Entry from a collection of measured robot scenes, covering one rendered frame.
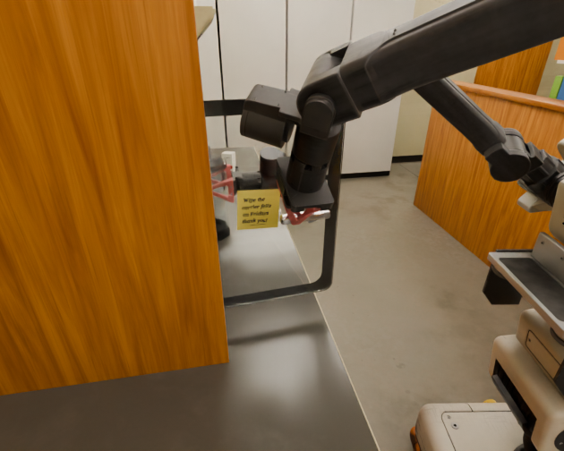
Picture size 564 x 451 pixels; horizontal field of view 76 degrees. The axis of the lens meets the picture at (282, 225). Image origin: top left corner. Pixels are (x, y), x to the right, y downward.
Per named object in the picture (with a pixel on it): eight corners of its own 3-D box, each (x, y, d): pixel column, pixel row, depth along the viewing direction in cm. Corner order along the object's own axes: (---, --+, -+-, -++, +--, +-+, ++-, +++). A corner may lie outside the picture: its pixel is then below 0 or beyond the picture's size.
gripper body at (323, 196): (290, 215, 52) (299, 179, 46) (274, 165, 58) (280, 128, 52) (332, 210, 53) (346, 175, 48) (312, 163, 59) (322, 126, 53)
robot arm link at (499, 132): (389, 24, 63) (392, 5, 70) (338, 80, 73) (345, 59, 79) (540, 168, 76) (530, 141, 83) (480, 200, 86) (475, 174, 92)
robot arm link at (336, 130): (338, 136, 43) (347, 110, 46) (284, 118, 44) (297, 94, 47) (325, 176, 49) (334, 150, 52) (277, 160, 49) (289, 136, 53)
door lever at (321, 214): (274, 216, 65) (273, 202, 64) (322, 208, 67) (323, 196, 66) (281, 229, 61) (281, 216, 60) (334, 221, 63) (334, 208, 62)
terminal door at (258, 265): (186, 312, 71) (152, 102, 52) (330, 287, 78) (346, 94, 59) (187, 315, 70) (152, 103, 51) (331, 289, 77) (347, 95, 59)
